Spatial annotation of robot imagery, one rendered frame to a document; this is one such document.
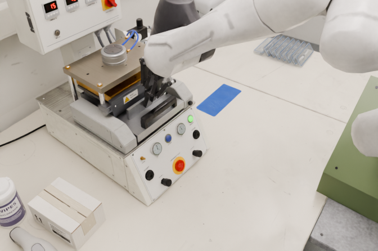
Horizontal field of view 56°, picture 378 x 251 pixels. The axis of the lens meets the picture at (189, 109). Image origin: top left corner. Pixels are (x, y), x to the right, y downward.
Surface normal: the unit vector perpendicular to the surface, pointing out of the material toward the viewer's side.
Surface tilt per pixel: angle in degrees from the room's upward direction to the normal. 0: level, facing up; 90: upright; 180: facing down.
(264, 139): 0
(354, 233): 0
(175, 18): 100
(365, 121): 38
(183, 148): 65
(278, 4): 84
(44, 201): 1
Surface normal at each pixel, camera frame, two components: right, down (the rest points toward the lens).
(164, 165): 0.71, 0.03
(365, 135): -0.63, -0.09
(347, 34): -0.56, 0.20
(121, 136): 0.51, -0.33
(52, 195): 0.02, -0.76
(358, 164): -0.44, -0.21
